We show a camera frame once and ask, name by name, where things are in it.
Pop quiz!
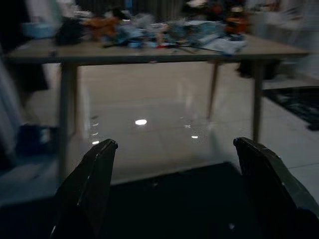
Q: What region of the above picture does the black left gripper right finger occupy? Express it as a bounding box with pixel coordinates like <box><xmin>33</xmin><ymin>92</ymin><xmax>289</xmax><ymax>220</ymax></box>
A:
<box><xmin>233</xmin><ymin>136</ymin><xmax>319</xmax><ymax>239</ymax></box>

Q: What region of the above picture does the blue container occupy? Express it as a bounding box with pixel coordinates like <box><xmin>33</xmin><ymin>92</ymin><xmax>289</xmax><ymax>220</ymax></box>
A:
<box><xmin>17</xmin><ymin>123</ymin><xmax>58</xmax><ymax>154</ymax></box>

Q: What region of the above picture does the light wooden table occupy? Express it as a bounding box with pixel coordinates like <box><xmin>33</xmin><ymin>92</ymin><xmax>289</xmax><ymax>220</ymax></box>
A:
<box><xmin>5</xmin><ymin>31</ymin><xmax>310</xmax><ymax>176</ymax></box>

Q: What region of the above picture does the orange black power tool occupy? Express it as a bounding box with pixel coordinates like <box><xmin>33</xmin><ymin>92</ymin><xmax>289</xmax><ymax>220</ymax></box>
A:
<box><xmin>225</xmin><ymin>6</ymin><xmax>250</xmax><ymax>35</ymax></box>

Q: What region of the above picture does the white paper sheet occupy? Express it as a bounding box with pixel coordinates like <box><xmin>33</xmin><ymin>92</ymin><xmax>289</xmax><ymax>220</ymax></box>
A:
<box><xmin>199</xmin><ymin>34</ymin><xmax>248</xmax><ymax>55</ymax></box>

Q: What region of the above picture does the brown crumpled paper bag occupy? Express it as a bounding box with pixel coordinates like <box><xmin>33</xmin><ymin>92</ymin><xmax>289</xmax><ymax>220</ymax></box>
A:
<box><xmin>83</xmin><ymin>15</ymin><xmax>121</xmax><ymax>42</ymax></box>

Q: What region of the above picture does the white cardboard box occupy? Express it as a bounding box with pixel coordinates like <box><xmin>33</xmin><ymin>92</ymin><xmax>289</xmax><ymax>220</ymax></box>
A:
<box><xmin>21</xmin><ymin>21</ymin><xmax>55</xmax><ymax>40</ymax></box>

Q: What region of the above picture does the black floor mat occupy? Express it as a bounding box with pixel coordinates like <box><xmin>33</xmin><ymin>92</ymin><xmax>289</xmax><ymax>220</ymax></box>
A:
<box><xmin>0</xmin><ymin>161</ymin><xmax>319</xmax><ymax>239</ymax></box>

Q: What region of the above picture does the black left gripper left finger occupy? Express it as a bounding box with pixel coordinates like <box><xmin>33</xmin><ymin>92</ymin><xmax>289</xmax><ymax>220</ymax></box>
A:
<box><xmin>49</xmin><ymin>138</ymin><xmax>118</xmax><ymax>239</ymax></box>

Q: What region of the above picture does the black plastic bag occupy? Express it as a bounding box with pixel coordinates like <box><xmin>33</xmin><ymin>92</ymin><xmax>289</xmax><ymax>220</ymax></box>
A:
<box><xmin>54</xmin><ymin>17</ymin><xmax>84</xmax><ymax>46</ymax></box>

